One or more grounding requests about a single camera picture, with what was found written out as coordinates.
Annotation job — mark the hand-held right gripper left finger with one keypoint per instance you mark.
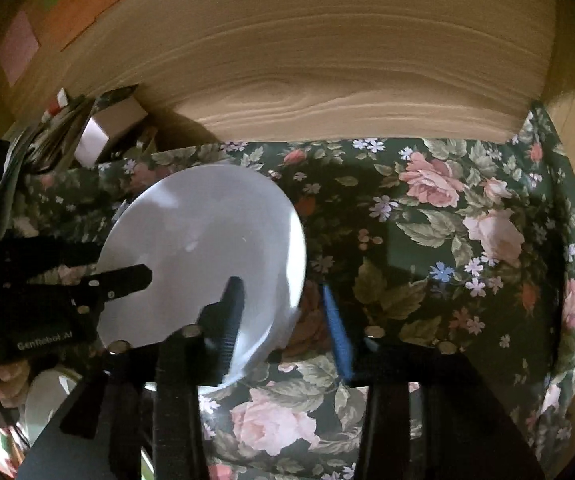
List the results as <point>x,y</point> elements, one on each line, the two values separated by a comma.
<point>230,320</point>

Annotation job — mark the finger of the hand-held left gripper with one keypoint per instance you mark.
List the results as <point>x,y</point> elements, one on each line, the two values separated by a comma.
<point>122,280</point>
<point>47,260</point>

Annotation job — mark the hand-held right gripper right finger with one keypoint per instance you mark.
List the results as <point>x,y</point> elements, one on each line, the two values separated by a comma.
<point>340,340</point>

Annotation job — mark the white plate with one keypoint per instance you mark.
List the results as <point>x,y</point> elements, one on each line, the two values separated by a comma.
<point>207,230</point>

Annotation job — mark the person's left hand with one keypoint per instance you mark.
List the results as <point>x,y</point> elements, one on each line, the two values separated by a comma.
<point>12,382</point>

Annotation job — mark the white bowl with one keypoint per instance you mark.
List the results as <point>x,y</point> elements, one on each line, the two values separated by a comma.
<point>49,400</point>

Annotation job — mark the dark floral tablecloth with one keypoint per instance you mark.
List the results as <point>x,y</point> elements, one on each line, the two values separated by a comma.
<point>417,260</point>

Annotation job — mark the white cardboard box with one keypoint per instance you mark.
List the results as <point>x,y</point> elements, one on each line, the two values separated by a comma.
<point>112,130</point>

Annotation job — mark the pink paper sheet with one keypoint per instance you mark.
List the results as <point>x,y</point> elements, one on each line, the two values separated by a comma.
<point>17,47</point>

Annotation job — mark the orange paper sheet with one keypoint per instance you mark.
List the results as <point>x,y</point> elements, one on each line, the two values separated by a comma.
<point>112,0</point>

